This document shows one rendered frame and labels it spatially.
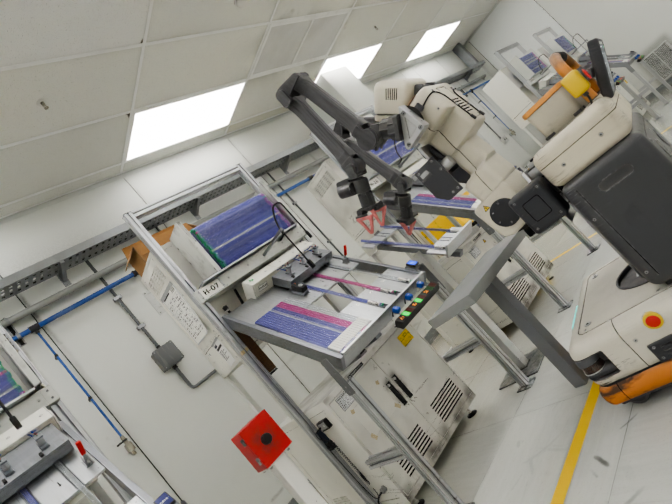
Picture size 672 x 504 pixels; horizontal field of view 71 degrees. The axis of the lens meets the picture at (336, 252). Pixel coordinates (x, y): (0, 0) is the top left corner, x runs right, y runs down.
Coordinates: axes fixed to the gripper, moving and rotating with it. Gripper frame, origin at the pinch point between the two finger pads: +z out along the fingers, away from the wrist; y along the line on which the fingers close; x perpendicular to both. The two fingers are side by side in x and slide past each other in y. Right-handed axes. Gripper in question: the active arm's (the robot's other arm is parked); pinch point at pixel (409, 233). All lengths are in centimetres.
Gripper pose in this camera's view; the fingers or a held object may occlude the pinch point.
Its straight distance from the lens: 224.9
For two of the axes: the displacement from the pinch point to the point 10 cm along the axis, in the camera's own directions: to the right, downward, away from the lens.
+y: -5.8, 4.6, -6.7
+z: 1.8, 8.8, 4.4
